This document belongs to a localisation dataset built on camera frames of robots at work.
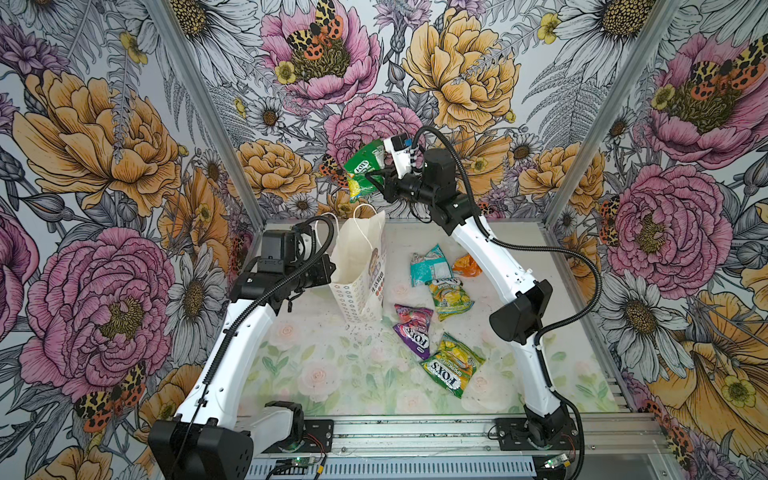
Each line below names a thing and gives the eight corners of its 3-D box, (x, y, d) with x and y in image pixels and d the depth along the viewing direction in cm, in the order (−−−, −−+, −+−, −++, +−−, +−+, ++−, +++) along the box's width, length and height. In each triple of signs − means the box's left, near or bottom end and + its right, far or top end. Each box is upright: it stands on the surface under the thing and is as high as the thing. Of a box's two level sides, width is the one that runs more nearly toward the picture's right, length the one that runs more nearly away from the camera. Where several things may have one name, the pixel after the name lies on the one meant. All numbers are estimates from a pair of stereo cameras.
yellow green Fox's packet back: (439, 320, 96) (441, 314, 93) (427, 287, 104) (428, 280, 101) (473, 313, 98) (475, 306, 95) (458, 281, 106) (460, 274, 103)
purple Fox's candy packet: (388, 353, 89) (388, 344, 85) (394, 314, 98) (395, 304, 93) (427, 359, 88) (429, 351, 84) (431, 319, 96) (433, 309, 92)
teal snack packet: (413, 288, 103) (414, 280, 99) (401, 263, 110) (401, 255, 106) (451, 276, 106) (453, 269, 102) (437, 252, 113) (438, 244, 109)
